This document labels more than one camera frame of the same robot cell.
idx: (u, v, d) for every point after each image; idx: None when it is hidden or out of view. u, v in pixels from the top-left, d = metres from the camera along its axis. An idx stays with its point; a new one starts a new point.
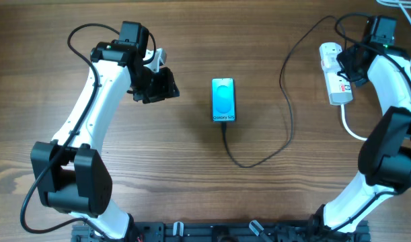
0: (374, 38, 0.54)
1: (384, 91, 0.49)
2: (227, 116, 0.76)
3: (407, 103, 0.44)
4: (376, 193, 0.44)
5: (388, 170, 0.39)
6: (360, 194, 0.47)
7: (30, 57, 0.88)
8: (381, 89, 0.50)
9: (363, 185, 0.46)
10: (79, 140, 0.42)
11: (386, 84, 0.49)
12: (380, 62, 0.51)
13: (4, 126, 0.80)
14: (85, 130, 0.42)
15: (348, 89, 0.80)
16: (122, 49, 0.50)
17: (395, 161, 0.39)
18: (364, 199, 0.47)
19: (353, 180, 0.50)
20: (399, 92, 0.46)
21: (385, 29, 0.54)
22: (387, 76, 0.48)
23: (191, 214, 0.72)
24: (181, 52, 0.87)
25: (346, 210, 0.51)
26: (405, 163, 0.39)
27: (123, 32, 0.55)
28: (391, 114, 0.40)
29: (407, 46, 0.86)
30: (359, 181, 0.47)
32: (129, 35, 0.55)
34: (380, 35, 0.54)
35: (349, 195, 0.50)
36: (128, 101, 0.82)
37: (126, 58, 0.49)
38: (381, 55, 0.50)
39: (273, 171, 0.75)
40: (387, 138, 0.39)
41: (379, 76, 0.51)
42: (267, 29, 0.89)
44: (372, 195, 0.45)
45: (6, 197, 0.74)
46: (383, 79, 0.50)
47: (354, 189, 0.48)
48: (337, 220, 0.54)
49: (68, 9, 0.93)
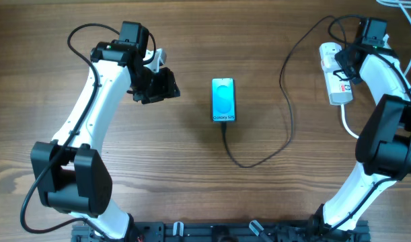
0: (365, 39, 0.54)
1: (376, 87, 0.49)
2: (227, 116, 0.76)
3: (399, 93, 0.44)
4: (375, 183, 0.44)
5: (385, 158, 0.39)
6: (359, 186, 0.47)
7: (31, 57, 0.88)
8: (374, 87, 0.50)
9: (362, 176, 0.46)
10: (79, 141, 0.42)
11: (379, 80, 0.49)
12: (371, 61, 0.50)
13: (4, 126, 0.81)
14: (85, 130, 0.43)
15: (348, 89, 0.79)
16: (122, 49, 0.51)
17: (390, 148, 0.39)
18: (362, 191, 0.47)
19: (351, 174, 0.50)
20: (390, 83, 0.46)
21: (376, 31, 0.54)
22: (379, 71, 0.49)
23: (191, 214, 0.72)
24: (181, 52, 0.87)
25: (345, 206, 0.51)
26: (401, 149, 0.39)
27: (124, 33, 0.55)
28: (385, 101, 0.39)
29: (407, 46, 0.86)
30: (357, 174, 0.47)
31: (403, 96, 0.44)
32: (129, 35, 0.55)
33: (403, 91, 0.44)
34: (371, 37, 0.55)
35: (347, 189, 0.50)
36: (128, 101, 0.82)
37: (126, 58, 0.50)
38: (371, 54, 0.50)
39: (273, 171, 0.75)
40: (381, 126, 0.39)
41: (370, 73, 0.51)
42: (267, 29, 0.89)
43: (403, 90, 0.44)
44: (371, 186, 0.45)
45: (6, 197, 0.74)
46: (375, 74, 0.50)
47: (352, 181, 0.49)
48: (337, 217, 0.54)
49: (68, 9, 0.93)
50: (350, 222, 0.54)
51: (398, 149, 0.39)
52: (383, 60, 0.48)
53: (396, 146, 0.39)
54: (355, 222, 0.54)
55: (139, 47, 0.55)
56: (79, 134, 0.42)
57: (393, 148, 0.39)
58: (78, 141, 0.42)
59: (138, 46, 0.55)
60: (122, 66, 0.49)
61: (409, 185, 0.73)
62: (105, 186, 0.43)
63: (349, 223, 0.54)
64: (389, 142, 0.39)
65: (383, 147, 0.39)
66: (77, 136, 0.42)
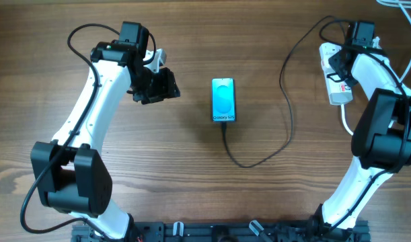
0: (355, 42, 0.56)
1: (368, 83, 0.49)
2: (227, 116, 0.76)
3: (391, 87, 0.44)
4: (372, 177, 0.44)
5: (379, 151, 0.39)
6: (356, 181, 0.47)
7: (31, 57, 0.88)
8: (366, 84, 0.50)
9: (358, 171, 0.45)
10: (79, 141, 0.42)
11: (370, 77, 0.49)
12: (362, 60, 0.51)
13: (4, 126, 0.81)
14: (85, 130, 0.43)
15: (348, 89, 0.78)
16: (122, 49, 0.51)
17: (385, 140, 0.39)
18: (360, 185, 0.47)
19: (348, 171, 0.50)
20: (381, 78, 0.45)
21: (365, 33, 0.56)
22: (370, 68, 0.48)
23: (191, 214, 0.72)
24: (181, 52, 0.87)
25: (344, 203, 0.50)
26: (395, 142, 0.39)
27: (124, 33, 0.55)
28: (377, 95, 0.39)
29: (407, 46, 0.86)
30: (354, 169, 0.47)
31: (394, 90, 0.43)
32: (129, 35, 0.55)
33: (394, 85, 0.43)
34: (360, 39, 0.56)
35: (345, 185, 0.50)
36: (128, 101, 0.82)
37: (126, 58, 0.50)
38: (361, 53, 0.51)
39: (273, 171, 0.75)
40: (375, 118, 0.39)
41: (362, 71, 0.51)
42: (267, 29, 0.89)
43: (394, 85, 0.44)
44: (369, 180, 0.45)
45: (6, 197, 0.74)
46: (366, 72, 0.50)
47: (350, 177, 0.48)
48: (336, 215, 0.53)
49: (68, 9, 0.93)
50: (349, 220, 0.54)
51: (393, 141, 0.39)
52: (372, 58, 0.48)
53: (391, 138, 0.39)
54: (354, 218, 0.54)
55: (139, 48, 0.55)
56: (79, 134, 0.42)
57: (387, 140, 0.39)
58: (78, 141, 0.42)
59: (138, 46, 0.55)
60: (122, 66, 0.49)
61: (410, 185, 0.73)
62: (105, 185, 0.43)
63: (348, 221, 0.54)
64: (383, 134, 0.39)
65: (378, 140, 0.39)
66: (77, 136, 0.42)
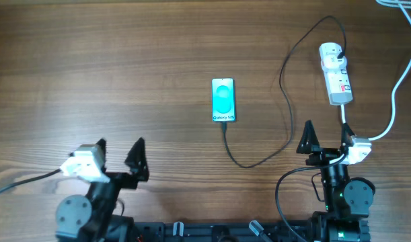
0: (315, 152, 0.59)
1: (356, 204, 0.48)
2: (227, 116, 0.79)
3: (354, 208, 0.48)
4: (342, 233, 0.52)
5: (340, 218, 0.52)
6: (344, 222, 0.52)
7: (30, 57, 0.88)
8: (357, 204, 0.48)
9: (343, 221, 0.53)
10: (84, 160, 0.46)
11: (356, 199, 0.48)
12: (349, 191, 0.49)
13: (3, 126, 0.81)
14: (91, 169, 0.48)
15: (348, 89, 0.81)
16: (111, 177, 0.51)
17: (353, 191, 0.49)
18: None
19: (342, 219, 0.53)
20: (360, 206, 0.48)
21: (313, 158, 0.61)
22: (363, 197, 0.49)
23: (191, 215, 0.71)
24: (181, 52, 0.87)
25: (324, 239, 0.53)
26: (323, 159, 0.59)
27: (70, 220, 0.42)
28: (326, 173, 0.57)
29: (407, 46, 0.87)
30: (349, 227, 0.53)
31: (362, 209, 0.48)
32: (85, 213, 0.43)
33: (354, 209, 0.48)
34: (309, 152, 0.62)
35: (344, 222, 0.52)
36: (128, 100, 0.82)
37: (111, 191, 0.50)
38: (336, 189, 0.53)
39: (273, 171, 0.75)
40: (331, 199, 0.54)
41: (357, 197, 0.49)
42: (268, 29, 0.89)
43: (361, 208, 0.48)
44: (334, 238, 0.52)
45: (6, 198, 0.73)
46: (357, 197, 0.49)
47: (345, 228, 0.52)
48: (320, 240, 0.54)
49: (68, 9, 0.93)
50: (352, 152, 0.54)
51: (364, 187, 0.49)
52: (349, 194, 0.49)
53: (364, 208, 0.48)
54: (356, 144, 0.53)
55: None
56: (81, 164, 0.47)
57: (359, 204, 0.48)
58: (72, 161, 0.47)
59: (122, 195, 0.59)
60: (108, 182, 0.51)
61: (409, 185, 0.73)
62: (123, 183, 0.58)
63: (350, 152, 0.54)
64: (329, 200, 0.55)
65: (344, 208, 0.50)
66: (75, 163, 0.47)
